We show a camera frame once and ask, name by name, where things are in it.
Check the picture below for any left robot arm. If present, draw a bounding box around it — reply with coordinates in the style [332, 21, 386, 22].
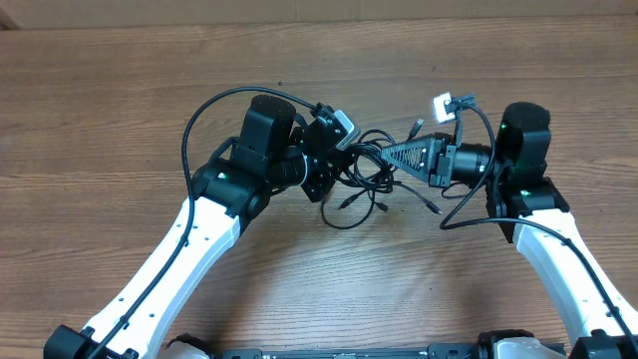
[43, 91, 359, 358]

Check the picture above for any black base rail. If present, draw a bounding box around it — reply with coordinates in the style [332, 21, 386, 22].
[163, 328, 569, 359]

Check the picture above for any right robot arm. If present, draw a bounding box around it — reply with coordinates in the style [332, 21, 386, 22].
[381, 99, 637, 358]

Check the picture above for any black cable bundle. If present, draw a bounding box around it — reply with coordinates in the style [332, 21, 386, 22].
[319, 118, 444, 231]

